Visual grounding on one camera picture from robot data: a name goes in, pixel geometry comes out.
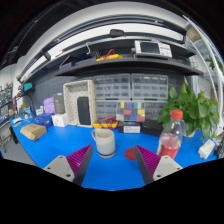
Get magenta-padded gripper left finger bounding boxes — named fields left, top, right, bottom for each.
left=43, top=144, right=94, bottom=187

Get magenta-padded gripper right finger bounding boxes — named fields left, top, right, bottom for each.
left=134, top=144, right=184, bottom=185

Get clear red-capped drink bottle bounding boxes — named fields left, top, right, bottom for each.
left=156, top=109, right=187, bottom=160

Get plain black box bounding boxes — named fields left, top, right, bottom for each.
left=141, top=119, right=164, bottom=137

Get white power adapter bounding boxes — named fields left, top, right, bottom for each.
left=197, top=138, right=217, bottom=160

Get brown cardboard box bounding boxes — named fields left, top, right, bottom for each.
left=19, top=123, right=48, bottom=142

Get blue box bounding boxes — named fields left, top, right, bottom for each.
left=33, top=113, right=54, bottom=129

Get grey ceramic mug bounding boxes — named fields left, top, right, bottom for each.
left=90, top=128, right=116, bottom=158

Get black box with white label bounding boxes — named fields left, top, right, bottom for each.
left=117, top=121, right=142, bottom=135

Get grey small-parts drawer cabinet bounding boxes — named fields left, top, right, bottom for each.
left=131, top=73, right=169, bottom=101
left=92, top=73, right=132, bottom=100
left=94, top=99, right=118, bottom=122
left=144, top=99, right=168, bottom=121

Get black rectangular device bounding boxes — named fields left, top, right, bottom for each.
left=76, top=96, right=92, bottom=126

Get yellow multimeter with red leads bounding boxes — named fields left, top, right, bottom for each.
left=92, top=116, right=120, bottom=130

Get purple package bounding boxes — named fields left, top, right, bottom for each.
left=43, top=96, right=56, bottom=115

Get dark grey box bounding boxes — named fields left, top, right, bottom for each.
left=53, top=92, right=66, bottom=115

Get green potted plant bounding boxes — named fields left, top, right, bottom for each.
left=157, top=76, right=221, bottom=139

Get white perforated tray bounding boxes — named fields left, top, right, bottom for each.
left=62, top=79, right=98, bottom=129

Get black workbench shelf unit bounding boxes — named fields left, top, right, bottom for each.
left=18, top=29, right=204, bottom=84

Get white metal shelf rack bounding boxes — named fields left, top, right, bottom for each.
left=183, top=14, right=224, bottom=118

